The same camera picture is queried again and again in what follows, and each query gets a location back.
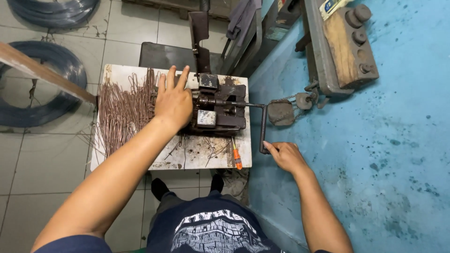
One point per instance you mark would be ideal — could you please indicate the person's right hand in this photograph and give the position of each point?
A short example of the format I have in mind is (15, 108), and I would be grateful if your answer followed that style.
(288, 158)

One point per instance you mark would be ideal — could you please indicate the person's left hand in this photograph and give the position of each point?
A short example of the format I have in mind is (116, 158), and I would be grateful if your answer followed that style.
(174, 105)

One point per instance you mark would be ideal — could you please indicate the dark grey metal plate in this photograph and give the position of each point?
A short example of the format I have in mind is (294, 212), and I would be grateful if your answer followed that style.
(163, 56)

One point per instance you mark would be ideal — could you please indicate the stained white work table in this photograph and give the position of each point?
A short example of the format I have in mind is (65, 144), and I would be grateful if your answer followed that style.
(197, 156)

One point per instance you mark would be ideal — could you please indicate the dirty rag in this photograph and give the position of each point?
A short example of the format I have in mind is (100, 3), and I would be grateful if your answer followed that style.
(235, 182)

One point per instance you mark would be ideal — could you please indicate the round rusty metal pulley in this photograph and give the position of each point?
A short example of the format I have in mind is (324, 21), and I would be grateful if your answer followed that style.
(304, 101)

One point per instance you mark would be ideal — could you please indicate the person's black right shoe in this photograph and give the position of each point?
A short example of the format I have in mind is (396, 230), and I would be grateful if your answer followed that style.
(217, 183)

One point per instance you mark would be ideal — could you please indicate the person's black shoe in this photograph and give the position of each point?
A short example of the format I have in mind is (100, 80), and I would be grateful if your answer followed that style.
(159, 188)
(217, 183)

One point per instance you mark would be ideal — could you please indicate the rusty upright metal lever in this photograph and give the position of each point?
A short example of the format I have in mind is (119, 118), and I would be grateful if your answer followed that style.
(199, 30)

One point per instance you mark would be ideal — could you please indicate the person's black left shoe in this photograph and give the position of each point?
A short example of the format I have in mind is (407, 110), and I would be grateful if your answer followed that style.
(159, 188)

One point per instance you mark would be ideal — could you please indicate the dark blue printed shirt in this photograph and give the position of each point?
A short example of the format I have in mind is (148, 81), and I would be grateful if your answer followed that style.
(214, 228)

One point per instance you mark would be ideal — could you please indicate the grey hanging cloth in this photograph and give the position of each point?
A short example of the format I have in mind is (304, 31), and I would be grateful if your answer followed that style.
(242, 17)

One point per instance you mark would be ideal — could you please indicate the wooden block with bolts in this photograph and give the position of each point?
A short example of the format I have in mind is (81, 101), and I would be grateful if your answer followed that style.
(348, 49)

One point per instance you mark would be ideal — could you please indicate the wooden plank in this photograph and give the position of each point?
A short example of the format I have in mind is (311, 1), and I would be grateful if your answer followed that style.
(45, 72)

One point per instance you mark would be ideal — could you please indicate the crumpled paper packet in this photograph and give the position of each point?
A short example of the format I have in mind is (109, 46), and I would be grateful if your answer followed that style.
(330, 7)

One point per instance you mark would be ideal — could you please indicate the grey metal frame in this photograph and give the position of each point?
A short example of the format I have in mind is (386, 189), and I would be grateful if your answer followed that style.
(248, 49)

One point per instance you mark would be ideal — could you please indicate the grey metal machine bracket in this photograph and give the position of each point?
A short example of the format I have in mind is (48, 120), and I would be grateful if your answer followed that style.
(318, 52)

